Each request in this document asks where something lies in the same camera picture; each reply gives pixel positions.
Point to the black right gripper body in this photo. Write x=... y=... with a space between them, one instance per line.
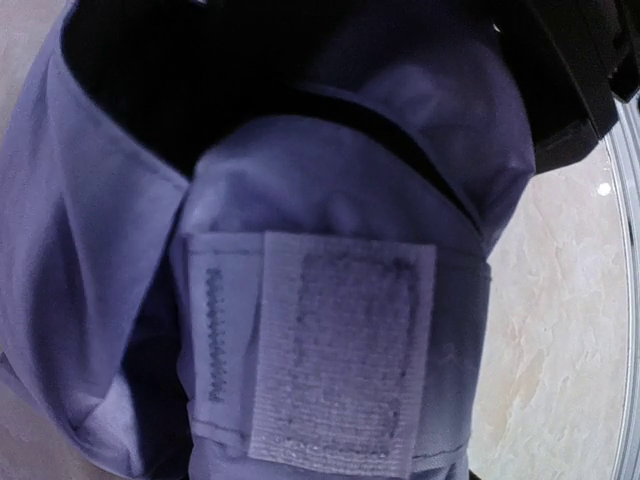
x=573 y=62

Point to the lavender folding umbrella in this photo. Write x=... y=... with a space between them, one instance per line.
x=249 y=239

